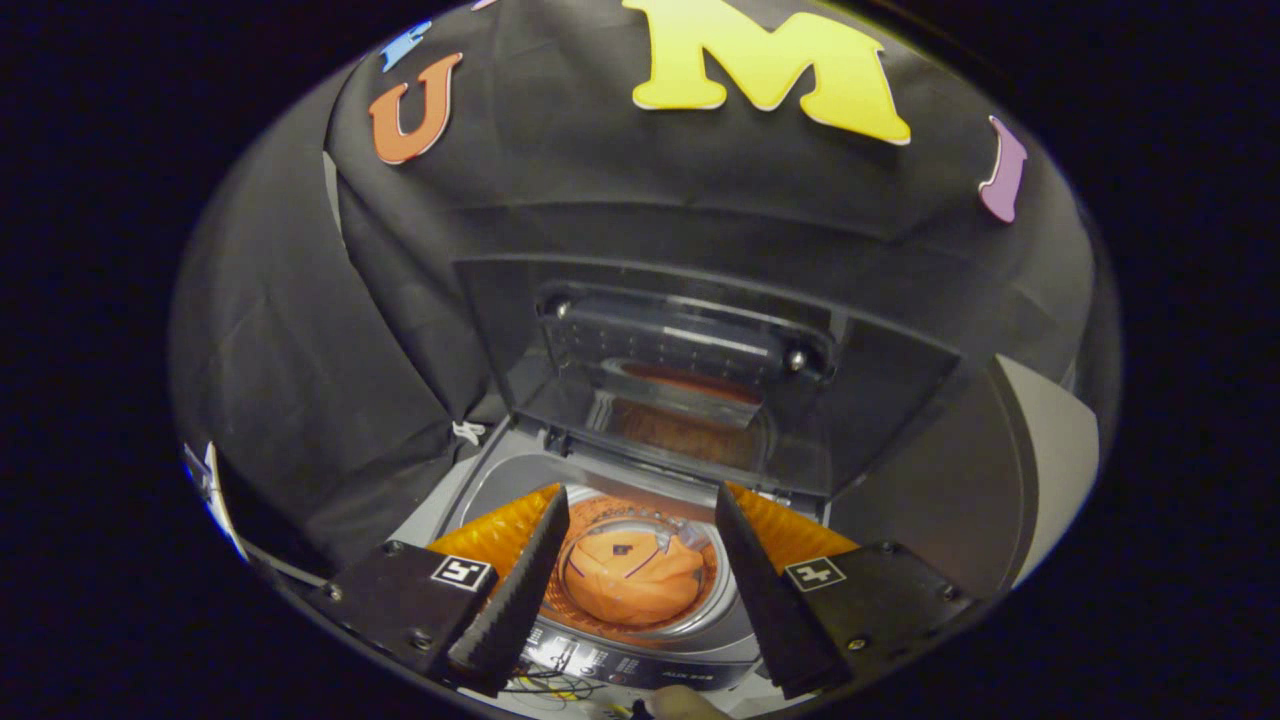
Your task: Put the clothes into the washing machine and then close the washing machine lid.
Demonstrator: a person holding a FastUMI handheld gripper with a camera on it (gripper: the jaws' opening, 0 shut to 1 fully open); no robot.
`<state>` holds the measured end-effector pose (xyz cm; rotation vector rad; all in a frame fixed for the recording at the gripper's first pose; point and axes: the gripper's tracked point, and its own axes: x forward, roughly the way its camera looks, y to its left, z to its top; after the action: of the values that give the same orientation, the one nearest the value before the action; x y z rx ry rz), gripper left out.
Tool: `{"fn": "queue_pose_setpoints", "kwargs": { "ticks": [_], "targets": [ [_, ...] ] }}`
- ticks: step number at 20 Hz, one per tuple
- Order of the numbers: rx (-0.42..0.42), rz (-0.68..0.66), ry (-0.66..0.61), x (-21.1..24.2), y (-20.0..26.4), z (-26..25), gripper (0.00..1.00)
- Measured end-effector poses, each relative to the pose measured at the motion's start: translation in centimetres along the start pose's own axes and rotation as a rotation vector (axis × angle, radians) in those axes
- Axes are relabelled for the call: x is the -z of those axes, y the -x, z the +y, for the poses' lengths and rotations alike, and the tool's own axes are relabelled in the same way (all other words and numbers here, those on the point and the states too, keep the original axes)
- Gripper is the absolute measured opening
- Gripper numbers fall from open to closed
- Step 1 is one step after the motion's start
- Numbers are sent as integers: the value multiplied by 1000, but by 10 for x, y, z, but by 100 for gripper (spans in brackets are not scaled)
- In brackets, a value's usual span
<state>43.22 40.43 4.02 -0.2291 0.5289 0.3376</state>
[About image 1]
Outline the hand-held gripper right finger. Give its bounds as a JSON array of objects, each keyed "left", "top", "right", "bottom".
[{"left": 714, "top": 483, "right": 979, "bottom": 700}]

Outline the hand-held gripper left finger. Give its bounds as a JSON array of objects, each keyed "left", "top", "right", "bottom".
[{"left": 305, "top": 486, "right": 571, "bottom": 698}]

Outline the orange garment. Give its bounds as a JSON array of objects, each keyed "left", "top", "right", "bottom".
[{"left": 563, "top": 528, "right": 707, "bottom": 629}]

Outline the grey washing machine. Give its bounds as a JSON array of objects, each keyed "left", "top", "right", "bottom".
[{"left": 390, "top": 255, "right": 961, "bottom": 696}]

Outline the dark washing machine lid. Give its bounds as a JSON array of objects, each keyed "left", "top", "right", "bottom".
[{"left": 455, "top": 255, "right": 961, "bottom": 501}]

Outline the beige cabinet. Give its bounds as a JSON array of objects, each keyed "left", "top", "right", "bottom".
[{"left": 830, "top": 352, "right": 1101, "bottom": 601}]

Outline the black backdrop cloth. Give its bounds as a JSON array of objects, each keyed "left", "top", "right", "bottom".
[{"left": 168, "top": 0, "right": 1116, "bottom": 581}]

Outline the tangle of floor cables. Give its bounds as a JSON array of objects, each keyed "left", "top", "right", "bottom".
[{"left": 500, "top": 668, "right": 641, "bottom": 717}]

